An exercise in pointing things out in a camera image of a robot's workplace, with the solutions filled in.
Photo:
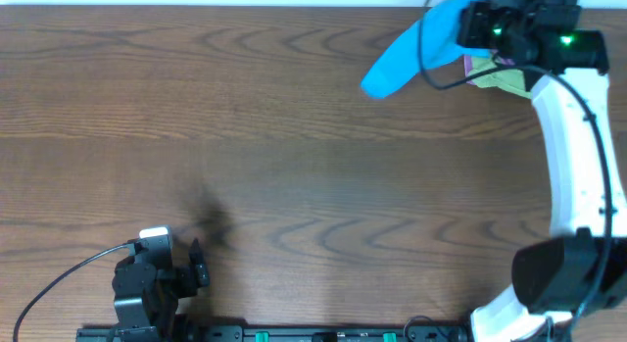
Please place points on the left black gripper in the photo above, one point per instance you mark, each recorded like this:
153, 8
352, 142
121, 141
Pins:
185, 278

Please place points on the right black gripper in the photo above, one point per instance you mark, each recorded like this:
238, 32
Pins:
470, 17

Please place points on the blue microfiber cloth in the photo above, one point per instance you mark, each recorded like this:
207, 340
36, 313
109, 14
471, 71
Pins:
428, 44

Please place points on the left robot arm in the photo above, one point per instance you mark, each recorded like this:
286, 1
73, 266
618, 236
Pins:
147, 288

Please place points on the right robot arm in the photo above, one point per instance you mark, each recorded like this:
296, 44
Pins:
581, 268

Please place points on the green microfiber cloth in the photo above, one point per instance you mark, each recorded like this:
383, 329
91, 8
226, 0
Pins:
518, 88

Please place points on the purple microfiber cloth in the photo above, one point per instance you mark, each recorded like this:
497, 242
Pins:
474, 65

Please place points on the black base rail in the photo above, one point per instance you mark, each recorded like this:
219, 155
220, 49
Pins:
414, 333

